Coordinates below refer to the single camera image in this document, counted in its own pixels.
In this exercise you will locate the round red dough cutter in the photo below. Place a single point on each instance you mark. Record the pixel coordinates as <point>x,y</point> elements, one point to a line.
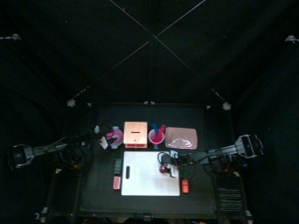
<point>163,169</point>

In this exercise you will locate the red toy utensil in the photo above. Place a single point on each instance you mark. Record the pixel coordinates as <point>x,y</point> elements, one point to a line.
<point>160,130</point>

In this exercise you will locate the pink utensil cup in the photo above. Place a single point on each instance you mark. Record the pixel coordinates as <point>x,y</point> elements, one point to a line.
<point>156,139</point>

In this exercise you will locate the orange-red toy piece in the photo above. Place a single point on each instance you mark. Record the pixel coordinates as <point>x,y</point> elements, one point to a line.
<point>184,185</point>

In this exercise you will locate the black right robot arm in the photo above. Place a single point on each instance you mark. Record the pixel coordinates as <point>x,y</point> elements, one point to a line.
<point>229,150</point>

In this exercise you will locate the blue toy utensil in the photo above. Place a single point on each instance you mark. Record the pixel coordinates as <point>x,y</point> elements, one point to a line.
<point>155,128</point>

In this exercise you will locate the silver frame clamp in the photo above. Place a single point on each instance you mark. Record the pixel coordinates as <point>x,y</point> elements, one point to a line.
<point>70,102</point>
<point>225,105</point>
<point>291,38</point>
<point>13,37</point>

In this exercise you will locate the wooden drawer box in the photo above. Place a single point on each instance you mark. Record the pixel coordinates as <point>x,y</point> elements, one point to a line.
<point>135,134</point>

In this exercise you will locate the pink toy block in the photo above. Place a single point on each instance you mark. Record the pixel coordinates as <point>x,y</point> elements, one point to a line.
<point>116,183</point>

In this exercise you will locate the dark green toy piece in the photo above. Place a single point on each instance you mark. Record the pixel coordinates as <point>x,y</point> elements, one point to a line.
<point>185,174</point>

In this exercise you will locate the printed label sheet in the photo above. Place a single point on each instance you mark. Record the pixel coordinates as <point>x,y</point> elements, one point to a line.
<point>229,198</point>

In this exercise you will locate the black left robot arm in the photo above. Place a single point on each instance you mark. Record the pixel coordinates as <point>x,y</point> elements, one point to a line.
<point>46,149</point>

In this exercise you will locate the green toy block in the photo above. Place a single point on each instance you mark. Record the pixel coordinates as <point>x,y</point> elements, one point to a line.
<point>117,166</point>

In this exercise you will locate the pink square tray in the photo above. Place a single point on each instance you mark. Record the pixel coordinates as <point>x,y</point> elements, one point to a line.
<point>181,138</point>

